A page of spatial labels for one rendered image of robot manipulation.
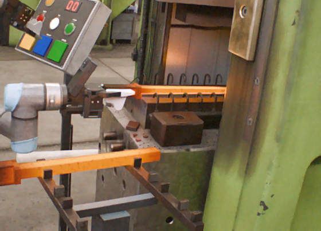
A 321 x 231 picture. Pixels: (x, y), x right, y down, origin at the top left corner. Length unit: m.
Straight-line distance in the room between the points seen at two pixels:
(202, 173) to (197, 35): 0.52
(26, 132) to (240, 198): 0.58
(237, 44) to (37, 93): 0.53
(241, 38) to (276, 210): 0.41
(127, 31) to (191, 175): 5.58
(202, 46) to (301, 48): 0.69
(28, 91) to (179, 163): 0.43
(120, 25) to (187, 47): 5.15
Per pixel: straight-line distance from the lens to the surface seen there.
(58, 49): 1.71
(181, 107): 1.33
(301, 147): 1.06
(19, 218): 2.54
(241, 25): 1.10
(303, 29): 0.96
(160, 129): 1.21
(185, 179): 1.26
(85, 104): 1.28
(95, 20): 1.70
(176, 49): 1.57
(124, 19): 6.71
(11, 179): 0.99
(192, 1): 1.27
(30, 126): 1.28
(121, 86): 1.32
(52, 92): 1.26
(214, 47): 1.63
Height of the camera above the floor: 1.41
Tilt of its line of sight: 19 degrees down
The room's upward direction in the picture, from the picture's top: 7 degrees clockwise
